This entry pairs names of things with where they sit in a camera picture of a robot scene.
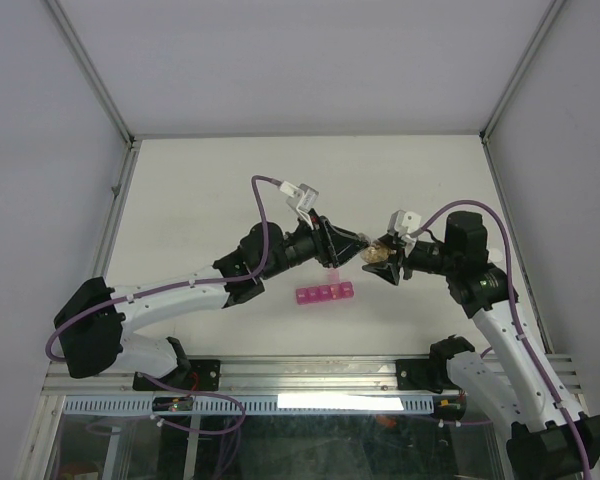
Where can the aluminium frame post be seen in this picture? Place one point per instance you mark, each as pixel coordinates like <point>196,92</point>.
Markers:
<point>530,52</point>
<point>88,69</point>

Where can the right aluminium frame post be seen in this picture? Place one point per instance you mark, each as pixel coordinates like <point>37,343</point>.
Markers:
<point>530,52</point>

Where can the pink weekly pill organizer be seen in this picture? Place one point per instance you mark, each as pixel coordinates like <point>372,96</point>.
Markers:
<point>334,289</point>

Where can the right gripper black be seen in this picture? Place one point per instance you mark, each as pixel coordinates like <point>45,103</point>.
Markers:
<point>402,260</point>

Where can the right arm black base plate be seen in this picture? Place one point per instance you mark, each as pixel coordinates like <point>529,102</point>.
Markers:
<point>415,374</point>

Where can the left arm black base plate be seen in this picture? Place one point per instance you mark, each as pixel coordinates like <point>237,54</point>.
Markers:
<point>194,374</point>

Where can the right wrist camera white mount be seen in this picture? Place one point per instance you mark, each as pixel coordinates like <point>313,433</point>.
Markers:
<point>403,226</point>

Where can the left aluminium frame post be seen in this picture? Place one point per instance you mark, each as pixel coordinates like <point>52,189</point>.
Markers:
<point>88,69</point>

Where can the clear bottle yellow capsules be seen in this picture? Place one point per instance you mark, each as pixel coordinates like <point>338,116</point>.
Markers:
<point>375,252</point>

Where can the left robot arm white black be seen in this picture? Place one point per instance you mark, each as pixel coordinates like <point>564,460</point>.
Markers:
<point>98,329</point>

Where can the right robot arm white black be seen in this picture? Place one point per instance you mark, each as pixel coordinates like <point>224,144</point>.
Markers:
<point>547,433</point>

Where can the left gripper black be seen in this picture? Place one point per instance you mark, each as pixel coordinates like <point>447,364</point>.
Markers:
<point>334,237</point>

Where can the grey slotted cable duct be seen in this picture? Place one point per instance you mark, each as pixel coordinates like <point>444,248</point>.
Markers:
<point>250,405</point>

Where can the aluminium mounting rail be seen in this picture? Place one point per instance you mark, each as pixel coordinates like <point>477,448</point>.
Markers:
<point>270,375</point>

